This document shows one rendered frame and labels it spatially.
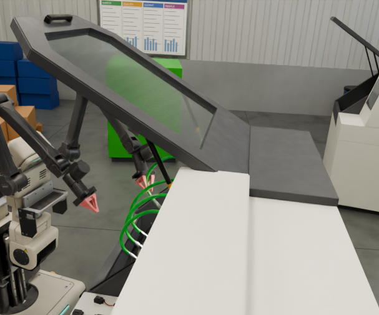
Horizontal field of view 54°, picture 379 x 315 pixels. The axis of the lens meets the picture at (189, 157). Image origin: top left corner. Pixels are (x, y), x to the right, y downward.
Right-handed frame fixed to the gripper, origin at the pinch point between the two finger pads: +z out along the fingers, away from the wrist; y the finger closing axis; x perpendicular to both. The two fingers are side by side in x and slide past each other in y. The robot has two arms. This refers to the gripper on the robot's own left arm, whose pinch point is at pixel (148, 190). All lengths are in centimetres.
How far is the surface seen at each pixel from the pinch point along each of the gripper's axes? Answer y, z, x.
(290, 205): -5, 38, -72
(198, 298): -61, 55, -83
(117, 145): 158, -167, 239
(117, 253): -14.7, 22.9, 17.6
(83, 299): -41, 40, 5
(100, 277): -28.1, 32.8, 12.4
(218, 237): -45, 44, -77
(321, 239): -13, 51, -82
